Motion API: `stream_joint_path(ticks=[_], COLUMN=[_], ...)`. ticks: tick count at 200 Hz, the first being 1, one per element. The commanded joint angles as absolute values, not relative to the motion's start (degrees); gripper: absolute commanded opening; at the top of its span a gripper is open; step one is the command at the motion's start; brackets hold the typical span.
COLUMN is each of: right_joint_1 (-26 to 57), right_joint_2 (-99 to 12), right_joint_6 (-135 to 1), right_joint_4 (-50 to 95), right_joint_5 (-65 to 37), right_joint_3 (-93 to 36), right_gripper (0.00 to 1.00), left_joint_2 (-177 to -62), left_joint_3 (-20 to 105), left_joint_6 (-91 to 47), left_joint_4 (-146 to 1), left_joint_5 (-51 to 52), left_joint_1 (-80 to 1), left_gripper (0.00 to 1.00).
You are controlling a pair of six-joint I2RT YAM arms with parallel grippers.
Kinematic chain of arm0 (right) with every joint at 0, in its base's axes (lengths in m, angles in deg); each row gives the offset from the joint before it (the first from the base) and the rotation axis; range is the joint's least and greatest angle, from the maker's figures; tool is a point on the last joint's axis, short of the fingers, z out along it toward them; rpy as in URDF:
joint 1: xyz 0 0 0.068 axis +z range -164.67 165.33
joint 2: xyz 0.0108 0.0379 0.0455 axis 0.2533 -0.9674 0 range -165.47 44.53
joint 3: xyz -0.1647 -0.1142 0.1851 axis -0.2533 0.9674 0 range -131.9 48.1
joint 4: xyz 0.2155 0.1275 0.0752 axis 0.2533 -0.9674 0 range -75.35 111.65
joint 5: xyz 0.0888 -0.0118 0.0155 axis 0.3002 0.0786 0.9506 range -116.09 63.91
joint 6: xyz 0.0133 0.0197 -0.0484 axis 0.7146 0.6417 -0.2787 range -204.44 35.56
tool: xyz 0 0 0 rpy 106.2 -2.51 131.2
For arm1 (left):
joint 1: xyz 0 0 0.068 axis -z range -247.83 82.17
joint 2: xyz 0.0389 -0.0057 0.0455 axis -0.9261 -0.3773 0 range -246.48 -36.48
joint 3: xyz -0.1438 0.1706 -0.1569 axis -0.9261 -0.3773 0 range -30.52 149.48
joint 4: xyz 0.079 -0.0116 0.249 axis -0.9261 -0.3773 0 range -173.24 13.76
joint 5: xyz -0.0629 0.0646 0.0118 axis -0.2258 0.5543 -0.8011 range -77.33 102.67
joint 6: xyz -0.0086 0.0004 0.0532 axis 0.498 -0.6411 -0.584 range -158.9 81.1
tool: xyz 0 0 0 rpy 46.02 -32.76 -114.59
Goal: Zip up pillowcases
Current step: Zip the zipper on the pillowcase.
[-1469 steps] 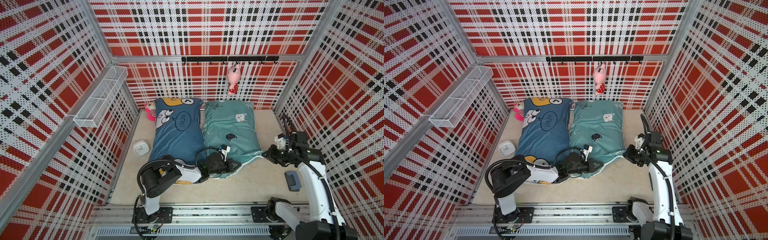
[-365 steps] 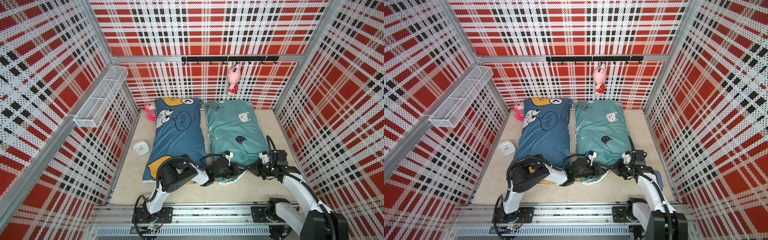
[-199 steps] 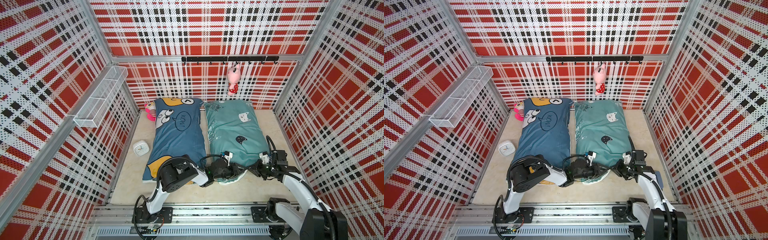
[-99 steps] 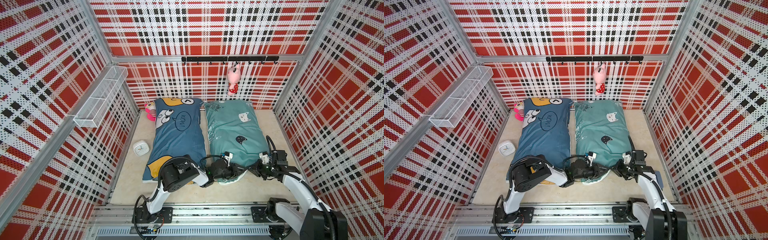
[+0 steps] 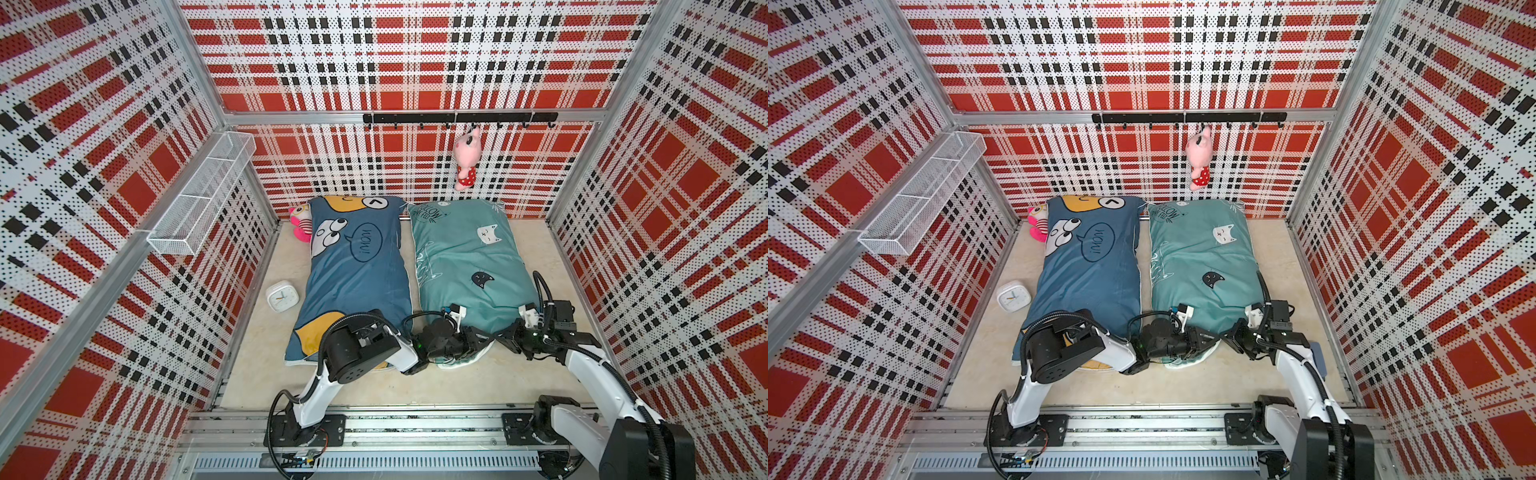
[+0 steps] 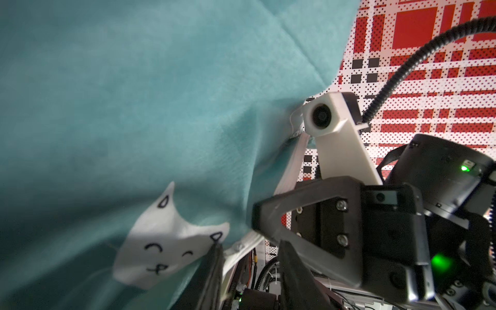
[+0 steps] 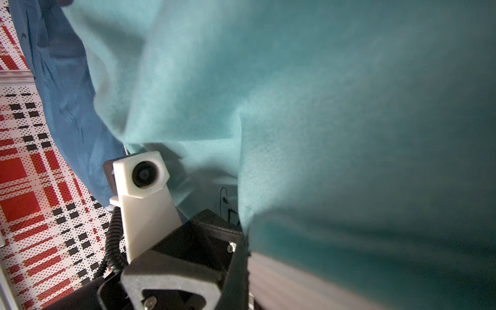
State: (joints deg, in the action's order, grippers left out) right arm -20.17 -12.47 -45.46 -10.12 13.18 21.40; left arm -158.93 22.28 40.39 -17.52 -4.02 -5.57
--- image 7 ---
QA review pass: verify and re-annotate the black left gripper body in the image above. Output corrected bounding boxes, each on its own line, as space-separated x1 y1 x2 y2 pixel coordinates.
48 210 249 309

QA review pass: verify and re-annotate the teal cat print pillow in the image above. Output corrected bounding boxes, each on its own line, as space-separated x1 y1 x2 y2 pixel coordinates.
63 1 495 309

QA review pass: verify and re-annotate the blue cartoon print pillow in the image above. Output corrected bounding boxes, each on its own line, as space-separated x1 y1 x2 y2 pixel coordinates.
9 1 125 206

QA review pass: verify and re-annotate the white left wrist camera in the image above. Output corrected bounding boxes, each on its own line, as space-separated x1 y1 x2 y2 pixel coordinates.
103 151 182 263

